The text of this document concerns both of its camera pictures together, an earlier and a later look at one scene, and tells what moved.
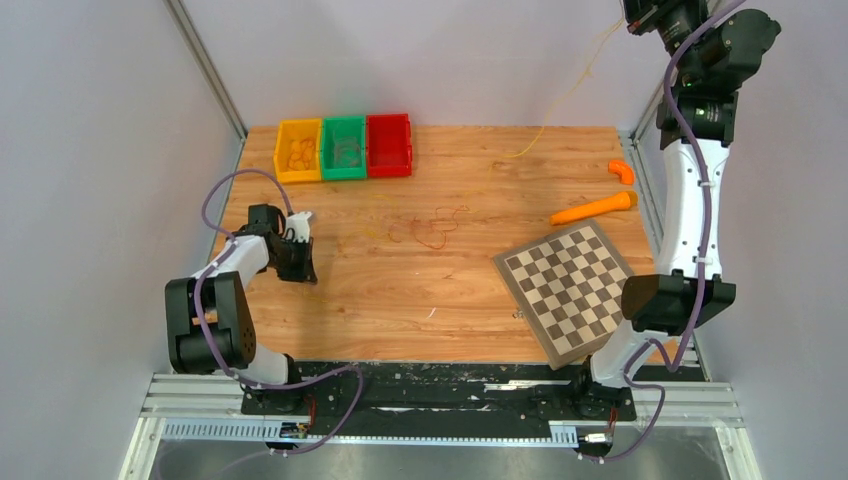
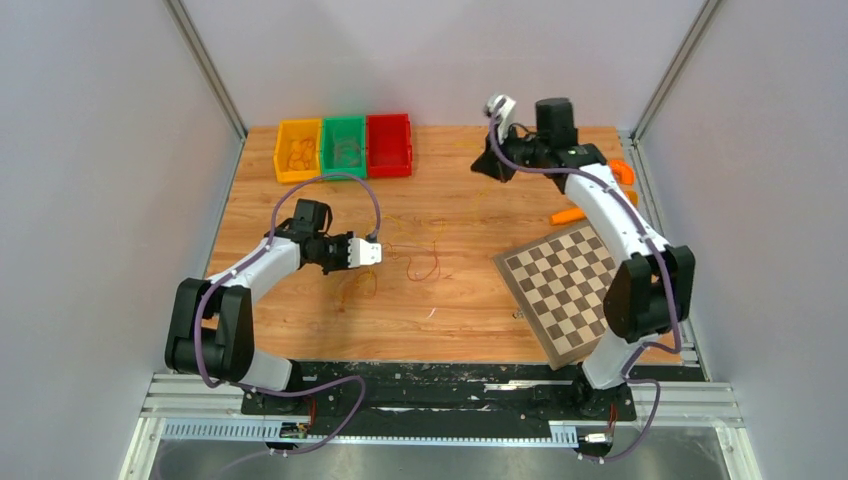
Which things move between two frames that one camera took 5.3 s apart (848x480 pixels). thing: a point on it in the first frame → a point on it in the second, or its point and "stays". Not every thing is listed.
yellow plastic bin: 298,151 stays
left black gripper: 305,272 → 345,262
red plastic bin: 389,151 stays
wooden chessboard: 569,286 stays
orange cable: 432,233 → 408,261
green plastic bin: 343,147 stays
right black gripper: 643,15 → 493,164
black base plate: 438,396 stays
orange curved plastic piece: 623,170 stays
